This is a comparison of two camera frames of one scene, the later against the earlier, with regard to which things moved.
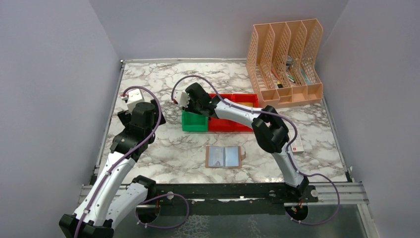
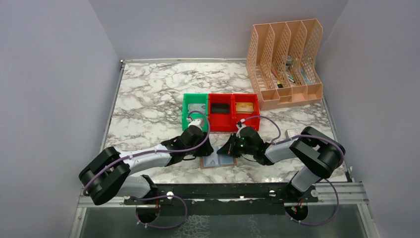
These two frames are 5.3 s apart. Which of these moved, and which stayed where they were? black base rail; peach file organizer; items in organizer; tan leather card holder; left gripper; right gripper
Moved: left gripper; right gripper; tan leather card holder
Stayed: black base rail; items in organizer; peach file organizer
